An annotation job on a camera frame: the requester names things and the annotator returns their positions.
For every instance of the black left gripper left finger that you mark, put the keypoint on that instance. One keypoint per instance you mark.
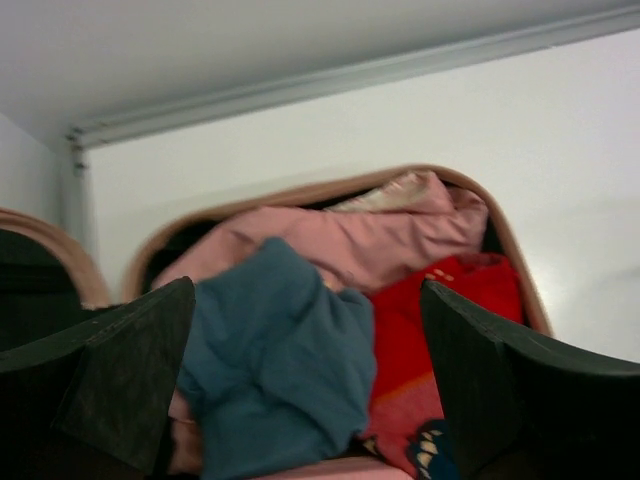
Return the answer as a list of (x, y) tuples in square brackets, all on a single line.
[(92, 401)]

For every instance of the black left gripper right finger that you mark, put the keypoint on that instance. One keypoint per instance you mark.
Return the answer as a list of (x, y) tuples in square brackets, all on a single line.
[(522, 405)]

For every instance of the pink hard-shell suitcase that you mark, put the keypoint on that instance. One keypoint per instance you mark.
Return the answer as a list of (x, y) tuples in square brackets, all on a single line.
[(92, 288)]

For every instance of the pink cartoon print shirt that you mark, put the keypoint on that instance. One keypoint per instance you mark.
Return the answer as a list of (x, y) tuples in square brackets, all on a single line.
[(351, 248)]

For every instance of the blue-grey cloth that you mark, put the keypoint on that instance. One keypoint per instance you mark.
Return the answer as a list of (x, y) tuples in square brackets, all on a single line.
[(279, 368)]

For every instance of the aluminium table edge rail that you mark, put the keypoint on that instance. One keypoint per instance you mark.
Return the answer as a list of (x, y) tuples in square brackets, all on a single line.
[(113, 129)]

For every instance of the red cartoon print cloth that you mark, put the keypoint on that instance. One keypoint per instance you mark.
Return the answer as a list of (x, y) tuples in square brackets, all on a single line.
[(406, 422)]

